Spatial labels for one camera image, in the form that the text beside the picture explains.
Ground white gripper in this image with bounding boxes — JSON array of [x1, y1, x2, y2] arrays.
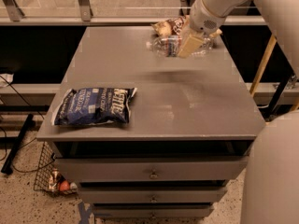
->
[[178, 0, 225, 58]]

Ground clear plastic water bottle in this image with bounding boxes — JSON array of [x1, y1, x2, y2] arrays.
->
[[146, 35, 214, 58]]

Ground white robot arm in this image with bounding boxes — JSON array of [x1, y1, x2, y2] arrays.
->
[[178, 0, 299, 224]]

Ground brown chip bag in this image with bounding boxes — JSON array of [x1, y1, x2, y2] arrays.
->
[[151, 14, 223, 39]]

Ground blue Kettle chip bag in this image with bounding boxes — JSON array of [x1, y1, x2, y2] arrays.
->
[[51, 88, 137, 126]]

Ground grey drawer cabinet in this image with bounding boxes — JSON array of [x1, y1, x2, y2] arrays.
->
[[37, 26, 264, 208]]

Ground top grey drawer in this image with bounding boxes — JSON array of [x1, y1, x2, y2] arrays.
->
[[56, 157, 249, 182]]

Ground grey drawer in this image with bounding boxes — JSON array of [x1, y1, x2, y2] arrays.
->
[[78, 187, 227, 203], [56, 157, 249, 182], [93, 205, 214, 219]]

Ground bottom grey drawer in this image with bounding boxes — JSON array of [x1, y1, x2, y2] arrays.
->
[[93, 205, 214, 219]]

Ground middle grey drawer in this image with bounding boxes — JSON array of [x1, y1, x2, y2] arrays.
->
[[78, 187, 227, 203]]

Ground white paper at left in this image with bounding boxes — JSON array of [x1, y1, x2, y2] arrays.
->
[[0, 74, 13, 88]]

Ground snack items in basket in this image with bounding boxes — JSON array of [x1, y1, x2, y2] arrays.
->
[[48, 169, 78, 194]]

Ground black metal stand leg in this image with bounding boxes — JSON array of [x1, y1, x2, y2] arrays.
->
[[1, 114, 33, 175]]

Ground metal railing frame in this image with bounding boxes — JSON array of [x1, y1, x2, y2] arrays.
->
[[0, 0, 269, 26]]

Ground black wire basket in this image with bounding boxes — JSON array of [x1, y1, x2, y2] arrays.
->
[[34, 143, 75, 196]]

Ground black floor cable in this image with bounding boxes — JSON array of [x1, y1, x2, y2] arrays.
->
[[0, 74, 56, 174]]

